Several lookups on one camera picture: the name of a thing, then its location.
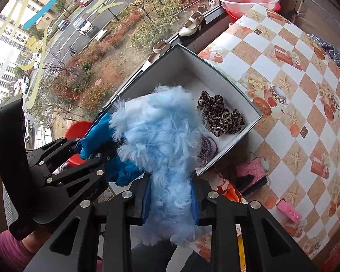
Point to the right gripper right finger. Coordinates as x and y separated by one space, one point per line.
199 190

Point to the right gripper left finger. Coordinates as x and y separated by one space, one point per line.
142 192

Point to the purple knitted cuff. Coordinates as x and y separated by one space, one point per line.
207 152

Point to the pink black knitted sock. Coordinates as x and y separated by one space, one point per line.
251 176

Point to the blue mesh cloth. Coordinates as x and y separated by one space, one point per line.
100 140

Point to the leopard print scrunchie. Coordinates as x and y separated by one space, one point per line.
217 118

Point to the pink foam block small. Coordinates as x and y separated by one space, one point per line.
288 210

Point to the person left hand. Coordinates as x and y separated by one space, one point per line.
36 239

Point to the orange floral tissue pack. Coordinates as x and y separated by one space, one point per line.
219 185

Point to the red plastic stool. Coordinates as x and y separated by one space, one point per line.
77 131

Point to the white open cardboard box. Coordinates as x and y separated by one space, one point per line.
181 67

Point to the cream shoe near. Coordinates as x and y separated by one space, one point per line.
158 50

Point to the cream shoe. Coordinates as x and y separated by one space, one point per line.
158 50
193 25

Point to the cream shoe far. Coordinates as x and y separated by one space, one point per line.
193 25

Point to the plaid cloth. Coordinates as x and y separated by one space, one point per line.
328 48

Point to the pink plastic basin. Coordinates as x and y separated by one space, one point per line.
248 1

